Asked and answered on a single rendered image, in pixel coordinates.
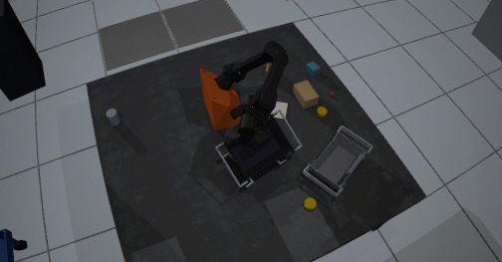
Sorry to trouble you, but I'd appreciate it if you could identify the yellow cylinder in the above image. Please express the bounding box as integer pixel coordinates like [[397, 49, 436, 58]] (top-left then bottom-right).
[[317, 107, 328, 117], [304, 198, 317, 210]]

